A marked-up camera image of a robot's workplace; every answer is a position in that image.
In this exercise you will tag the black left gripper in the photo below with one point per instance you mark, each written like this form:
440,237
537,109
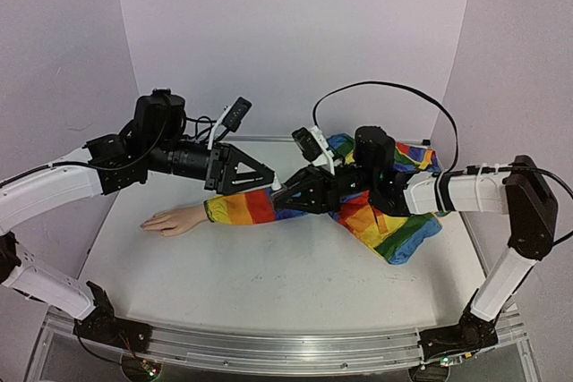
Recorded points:
227,182

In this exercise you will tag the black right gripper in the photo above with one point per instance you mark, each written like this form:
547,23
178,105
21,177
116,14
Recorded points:
326,190

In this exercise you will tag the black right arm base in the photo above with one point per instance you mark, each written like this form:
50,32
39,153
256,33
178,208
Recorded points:
470,334

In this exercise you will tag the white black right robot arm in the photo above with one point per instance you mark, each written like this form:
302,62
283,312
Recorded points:
517,190

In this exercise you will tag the mannequin hand with forearm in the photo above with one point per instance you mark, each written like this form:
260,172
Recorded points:
175,222

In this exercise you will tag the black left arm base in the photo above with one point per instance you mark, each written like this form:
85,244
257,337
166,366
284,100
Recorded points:
104,327

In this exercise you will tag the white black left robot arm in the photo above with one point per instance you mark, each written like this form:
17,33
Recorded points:
153,141

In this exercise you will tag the rainbow striped jacket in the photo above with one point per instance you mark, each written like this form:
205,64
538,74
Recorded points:
393,238

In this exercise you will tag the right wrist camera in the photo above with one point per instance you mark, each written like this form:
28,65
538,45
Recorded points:
315,148

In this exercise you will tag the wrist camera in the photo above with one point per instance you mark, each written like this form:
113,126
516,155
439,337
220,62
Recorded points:
229,121
315,148

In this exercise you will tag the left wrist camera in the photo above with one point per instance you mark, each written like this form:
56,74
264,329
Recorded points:
229,121

